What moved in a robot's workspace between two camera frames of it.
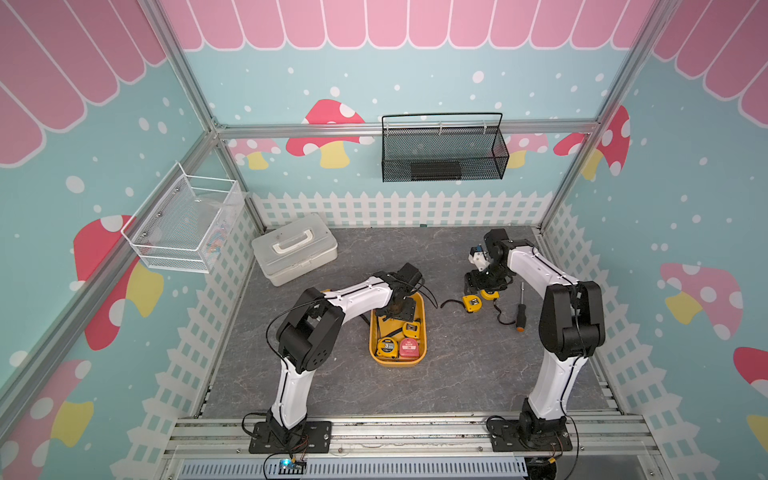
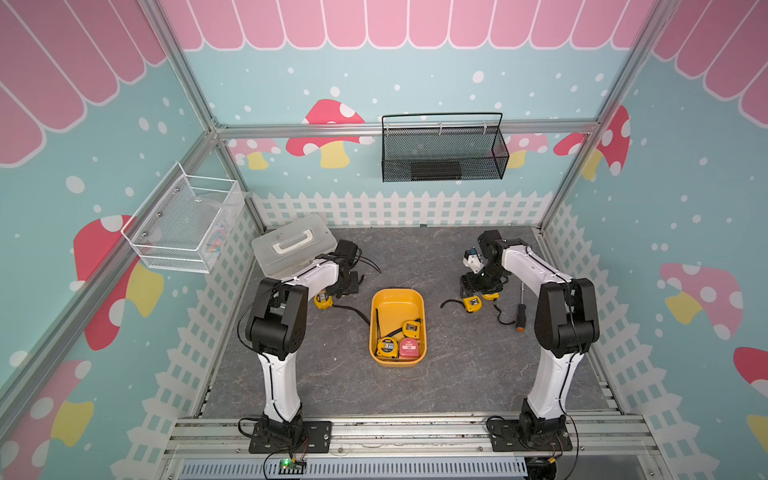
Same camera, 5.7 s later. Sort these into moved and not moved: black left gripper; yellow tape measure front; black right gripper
Moved: black left gripper
Not moved: black right gripper; yellow tape measure front
